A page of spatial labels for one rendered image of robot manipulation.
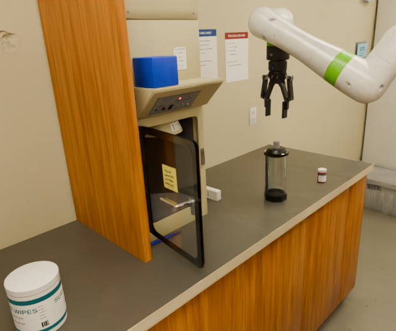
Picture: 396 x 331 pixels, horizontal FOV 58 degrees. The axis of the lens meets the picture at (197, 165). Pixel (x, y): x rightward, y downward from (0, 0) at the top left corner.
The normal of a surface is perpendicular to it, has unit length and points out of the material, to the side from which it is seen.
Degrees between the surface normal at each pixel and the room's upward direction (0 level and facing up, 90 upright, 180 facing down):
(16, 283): 0
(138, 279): 0
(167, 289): 0
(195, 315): 90
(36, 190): 90
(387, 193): 96
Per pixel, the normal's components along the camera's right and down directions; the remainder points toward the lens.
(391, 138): -0.71, 0.26
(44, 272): -0.05, -0.94
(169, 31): 0.70, 0.20
